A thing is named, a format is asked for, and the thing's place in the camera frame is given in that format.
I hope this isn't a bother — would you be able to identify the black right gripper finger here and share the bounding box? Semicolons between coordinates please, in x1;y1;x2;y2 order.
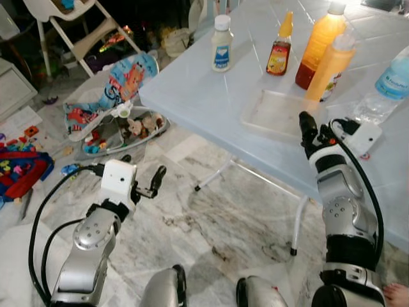
298;111;319;143

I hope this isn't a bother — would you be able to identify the clear plastic tray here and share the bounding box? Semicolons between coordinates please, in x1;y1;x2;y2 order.
241;88;328;143

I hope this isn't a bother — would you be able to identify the slim orange juice bottle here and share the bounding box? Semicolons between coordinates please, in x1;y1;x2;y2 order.
305;32;357;103

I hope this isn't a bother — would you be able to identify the small honey squeeze bottle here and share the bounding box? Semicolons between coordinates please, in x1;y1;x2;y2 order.
266;10;295;77

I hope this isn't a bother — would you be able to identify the colourful baby bouncer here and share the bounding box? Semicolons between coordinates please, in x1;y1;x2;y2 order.
63;52;171;157

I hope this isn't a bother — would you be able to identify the large orange juice bottle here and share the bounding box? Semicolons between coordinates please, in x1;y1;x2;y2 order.
295;0;350;91

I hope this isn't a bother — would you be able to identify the clear water bottle blue label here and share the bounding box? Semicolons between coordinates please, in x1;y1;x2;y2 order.
353;46;409;126

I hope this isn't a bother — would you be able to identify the light blue tiled table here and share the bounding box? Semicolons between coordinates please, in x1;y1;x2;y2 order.
139;0;409;251

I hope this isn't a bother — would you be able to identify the red blue toy pile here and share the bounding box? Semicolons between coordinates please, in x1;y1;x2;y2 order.
0;131;56;204

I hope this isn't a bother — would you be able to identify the silver left robot leg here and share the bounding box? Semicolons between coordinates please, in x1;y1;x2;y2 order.
139;265;187;307

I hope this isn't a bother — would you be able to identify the silver robot leg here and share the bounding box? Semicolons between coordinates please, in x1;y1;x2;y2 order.
236;276;288;307
139;265;187;307

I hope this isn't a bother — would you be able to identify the white low cabinet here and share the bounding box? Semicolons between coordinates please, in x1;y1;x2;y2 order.
0;58;38;122

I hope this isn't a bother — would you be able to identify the silver right robot leg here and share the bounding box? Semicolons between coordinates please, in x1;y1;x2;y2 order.
236;276;288;307

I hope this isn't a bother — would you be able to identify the white high chair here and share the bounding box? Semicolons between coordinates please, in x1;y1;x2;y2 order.
22;0;143;79

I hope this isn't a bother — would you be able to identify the person's bare foot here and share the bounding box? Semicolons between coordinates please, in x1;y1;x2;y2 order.
382;283;409;307

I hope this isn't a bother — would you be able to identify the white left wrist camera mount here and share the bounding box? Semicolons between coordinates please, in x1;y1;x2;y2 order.
101;159;138;207

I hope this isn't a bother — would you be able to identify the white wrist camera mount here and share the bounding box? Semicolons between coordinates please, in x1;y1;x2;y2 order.
331;120;383;159
101;159;138;207

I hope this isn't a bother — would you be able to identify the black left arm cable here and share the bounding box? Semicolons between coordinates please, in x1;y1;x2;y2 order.
27;164;104;305

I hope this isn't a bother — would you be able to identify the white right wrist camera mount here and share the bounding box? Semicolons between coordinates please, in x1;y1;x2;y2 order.
331;120;383;159

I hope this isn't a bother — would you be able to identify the white metal table frame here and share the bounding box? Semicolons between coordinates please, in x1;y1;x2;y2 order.
194;159;312;256

